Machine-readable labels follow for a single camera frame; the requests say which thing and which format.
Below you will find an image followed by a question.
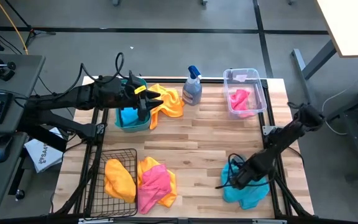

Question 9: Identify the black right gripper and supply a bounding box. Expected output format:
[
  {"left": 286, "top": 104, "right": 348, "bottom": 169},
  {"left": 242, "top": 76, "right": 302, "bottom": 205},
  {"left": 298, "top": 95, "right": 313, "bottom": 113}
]
[{"left": 229, "top": 151, "right": 277, "bottom": 192}]

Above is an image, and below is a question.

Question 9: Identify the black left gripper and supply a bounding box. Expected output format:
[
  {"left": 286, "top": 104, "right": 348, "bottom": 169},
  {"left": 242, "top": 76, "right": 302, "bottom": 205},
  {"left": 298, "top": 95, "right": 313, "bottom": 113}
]
[{"left": 116, "top": 70, "right": 165, "bottom": 123}]

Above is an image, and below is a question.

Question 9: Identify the blue microfiber towel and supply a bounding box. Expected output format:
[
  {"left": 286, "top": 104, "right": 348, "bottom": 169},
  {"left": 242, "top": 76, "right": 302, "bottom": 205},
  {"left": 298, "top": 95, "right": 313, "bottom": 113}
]
[
  {"left": 221, "top": 155, "right": 270, "bottom": 210},
  {"left": 119, "top": 107, "right": 145, "bottom": 128}
]

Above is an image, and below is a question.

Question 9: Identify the yellow microfiber towel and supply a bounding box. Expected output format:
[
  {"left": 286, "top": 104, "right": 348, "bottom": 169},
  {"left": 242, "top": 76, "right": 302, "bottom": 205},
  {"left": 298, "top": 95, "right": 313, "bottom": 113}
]
[
  {"left": 104, "top": 158, "right": 137, "bottom": 203},
  {"left": 137, "top": 156, "right": 178, "bottom": 208},
  {"left": 149, "top": 83, "right": 185, "bottom": 131}
]

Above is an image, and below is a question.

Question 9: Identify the pink microfiber towel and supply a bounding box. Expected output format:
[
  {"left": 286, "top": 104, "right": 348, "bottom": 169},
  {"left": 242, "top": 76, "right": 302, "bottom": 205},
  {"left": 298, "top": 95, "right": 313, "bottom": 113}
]
[
  {"left": 229, "top": 89, "right": 256, "bottom": 119},
  {"left": 137, "top": 164, "right": 172, "bottom": 215}
]

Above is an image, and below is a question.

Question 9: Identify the teal plastic basket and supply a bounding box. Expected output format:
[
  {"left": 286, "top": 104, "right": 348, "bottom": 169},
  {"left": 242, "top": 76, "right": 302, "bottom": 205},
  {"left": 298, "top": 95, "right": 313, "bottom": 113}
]
[{"left": 114, "top": 77, "right": 152, "bottom": 133}]

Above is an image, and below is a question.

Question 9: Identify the spray bottle with blue trigger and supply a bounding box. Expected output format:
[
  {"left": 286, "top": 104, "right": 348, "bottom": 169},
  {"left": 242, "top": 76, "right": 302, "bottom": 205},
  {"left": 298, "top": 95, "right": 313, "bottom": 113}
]
[{"left": 181, "top": 65, "right": 203, "bottom": 106}]

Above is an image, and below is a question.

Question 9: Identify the clear plastic bin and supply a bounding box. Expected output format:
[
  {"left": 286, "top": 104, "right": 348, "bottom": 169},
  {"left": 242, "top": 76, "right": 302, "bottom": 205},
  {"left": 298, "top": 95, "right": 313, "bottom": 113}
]
[{"left": 223, "top": 68, "right": 267, "bottom": 116}]

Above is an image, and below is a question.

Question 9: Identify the white box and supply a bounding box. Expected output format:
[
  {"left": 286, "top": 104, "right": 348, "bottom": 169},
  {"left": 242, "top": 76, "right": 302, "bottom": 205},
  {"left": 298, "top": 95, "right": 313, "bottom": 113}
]
[{"left": 24, "top": 126, "right": 64, "bottom": 174}]

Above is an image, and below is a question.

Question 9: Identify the grey desk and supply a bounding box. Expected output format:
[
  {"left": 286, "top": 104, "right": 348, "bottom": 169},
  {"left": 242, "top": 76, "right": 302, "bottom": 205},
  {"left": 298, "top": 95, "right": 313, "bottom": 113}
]
[{"left": 0, "top": 53, "right": 46, "bottom": 210}]

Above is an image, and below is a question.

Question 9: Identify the black tripod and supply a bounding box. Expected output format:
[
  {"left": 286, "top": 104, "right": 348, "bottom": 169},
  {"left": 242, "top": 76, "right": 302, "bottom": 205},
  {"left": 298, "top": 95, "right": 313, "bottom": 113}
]
[{"left": 3, "top": 0, "right": 57, "bottom": 49}]

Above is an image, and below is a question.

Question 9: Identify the grey table leg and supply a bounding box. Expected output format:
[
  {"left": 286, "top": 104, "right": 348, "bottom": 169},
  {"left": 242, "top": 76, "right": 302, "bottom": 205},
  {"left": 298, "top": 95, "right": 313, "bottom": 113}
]
[{"left": 291, "top": 39, "right": 337, "bottom": 108}]

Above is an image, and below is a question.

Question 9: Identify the black computer mouse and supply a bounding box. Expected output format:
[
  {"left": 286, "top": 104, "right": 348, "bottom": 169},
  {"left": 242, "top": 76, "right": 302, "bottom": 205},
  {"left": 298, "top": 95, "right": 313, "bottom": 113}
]
[{"left": 0, "top": 135, "right": 14, "bottom": 163}]

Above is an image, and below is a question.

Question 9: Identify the white table top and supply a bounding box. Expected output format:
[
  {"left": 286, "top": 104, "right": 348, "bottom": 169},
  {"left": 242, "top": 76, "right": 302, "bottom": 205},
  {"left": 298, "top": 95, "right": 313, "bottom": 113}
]
[{"left": 316, "top": 0, "right": 358, "bottom": 58}]

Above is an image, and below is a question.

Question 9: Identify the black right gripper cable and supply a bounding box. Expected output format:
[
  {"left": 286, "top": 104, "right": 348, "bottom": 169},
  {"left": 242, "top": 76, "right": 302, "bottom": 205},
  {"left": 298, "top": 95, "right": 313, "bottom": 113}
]
[{"left": 215, "top": 152, "right": 246, "bottom": 190}]

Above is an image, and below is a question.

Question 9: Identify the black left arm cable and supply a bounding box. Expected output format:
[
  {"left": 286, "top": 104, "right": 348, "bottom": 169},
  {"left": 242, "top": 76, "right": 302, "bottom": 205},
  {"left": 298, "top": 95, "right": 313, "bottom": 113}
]
[{"left": 79, "top": 52, "right": 126, "bottom": 86}]

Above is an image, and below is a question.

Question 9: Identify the black front frame rail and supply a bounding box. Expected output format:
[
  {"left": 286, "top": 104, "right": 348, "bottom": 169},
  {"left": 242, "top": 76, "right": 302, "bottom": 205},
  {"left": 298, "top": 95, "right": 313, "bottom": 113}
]
[{"left": 50, "top": 213, "right": 358, "bottom": 224}]

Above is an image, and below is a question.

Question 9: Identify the black diagonal frame brace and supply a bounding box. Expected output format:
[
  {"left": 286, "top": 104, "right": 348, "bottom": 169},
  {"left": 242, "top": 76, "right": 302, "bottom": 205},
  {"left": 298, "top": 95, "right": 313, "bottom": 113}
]
[{"left": 274, "top": 174, "right": 311, "bottom": 218}]

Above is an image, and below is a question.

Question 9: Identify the black wire basket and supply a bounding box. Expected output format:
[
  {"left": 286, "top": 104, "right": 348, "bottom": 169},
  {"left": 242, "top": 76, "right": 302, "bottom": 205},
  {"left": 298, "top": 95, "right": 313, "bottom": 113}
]
[{"left": 84, "top": 148, "right": 139, "bottom": 218}]

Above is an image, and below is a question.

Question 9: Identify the black back frame rail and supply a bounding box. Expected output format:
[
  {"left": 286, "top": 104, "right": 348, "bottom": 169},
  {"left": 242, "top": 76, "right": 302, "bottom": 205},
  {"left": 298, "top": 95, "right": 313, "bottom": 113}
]
[{"left": 110, "top": 77, "right": 267, "bottom": 84}]

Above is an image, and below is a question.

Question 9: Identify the black side frame rail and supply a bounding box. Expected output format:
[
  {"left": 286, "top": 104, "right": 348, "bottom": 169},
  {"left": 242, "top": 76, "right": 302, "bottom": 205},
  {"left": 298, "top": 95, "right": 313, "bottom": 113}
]
[
  {"left": 84, "top": 107, "right": 110, "bottom": 218},
  {"left": 73, "top": 107, "right": 101, "bottom": 215},
  {"left": 259, "top": 79, "right": 287, "bottom": 218}
]

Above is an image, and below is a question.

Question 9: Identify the white cable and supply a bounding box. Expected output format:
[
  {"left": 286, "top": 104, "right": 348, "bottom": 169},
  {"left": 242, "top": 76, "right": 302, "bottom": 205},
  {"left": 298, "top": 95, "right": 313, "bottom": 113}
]
[{"left": 321, "top": 70, "right": 358, "bottom": 136}]

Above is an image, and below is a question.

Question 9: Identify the yellow cable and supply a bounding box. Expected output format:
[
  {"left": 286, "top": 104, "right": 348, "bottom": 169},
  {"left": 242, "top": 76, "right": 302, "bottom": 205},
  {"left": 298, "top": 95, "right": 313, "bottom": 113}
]
[{"left": 0, "top": 0, "right": 29, "bottom": 56}]

